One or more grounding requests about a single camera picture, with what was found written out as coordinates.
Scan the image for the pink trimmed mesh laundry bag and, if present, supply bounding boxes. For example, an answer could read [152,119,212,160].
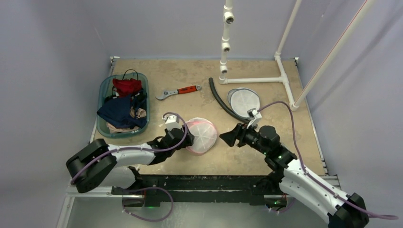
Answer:
[186,117,218,155]

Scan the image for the white mesh laundry bag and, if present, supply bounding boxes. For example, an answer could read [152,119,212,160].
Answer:
[227,87,260,119]

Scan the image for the pink lace bra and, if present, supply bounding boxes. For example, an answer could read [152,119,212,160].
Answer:
[106,108,146,133]

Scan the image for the navy blue bra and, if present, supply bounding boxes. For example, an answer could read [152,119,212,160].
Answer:
[97,93,148,129]

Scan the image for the red lace bra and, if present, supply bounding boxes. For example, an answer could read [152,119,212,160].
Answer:
[112,78,142,97]

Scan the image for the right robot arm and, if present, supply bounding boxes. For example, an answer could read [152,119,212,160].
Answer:
[219,123,369,228]

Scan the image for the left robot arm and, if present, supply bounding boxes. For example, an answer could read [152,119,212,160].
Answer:
[66,127,195,194]

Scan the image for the teal plastic bin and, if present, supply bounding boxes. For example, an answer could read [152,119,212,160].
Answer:
[97,75,151,138]

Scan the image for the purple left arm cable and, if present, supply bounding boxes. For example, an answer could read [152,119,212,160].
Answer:
[70,112,189,186]

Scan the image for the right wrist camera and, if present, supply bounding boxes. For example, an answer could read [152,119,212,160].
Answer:
[247,108,262,128]

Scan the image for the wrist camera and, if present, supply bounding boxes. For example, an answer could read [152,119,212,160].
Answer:
[247,108,262,128]
[163,114,182,131]

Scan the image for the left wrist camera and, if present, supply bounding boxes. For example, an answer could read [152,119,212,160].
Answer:
[163,114,182,131]

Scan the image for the black corrugated hose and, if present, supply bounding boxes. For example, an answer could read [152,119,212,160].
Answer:
[208,78,249,124]

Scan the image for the red handled adjustable wrench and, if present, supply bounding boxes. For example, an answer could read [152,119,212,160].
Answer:
[155,85,202,100]

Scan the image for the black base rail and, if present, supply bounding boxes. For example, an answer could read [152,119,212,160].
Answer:
[112,171,284,206]

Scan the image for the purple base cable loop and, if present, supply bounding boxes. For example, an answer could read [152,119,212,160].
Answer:
[122,187,174,223]

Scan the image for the white PVC pipe frame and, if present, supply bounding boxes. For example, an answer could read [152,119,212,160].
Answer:
[219,0,375,111]

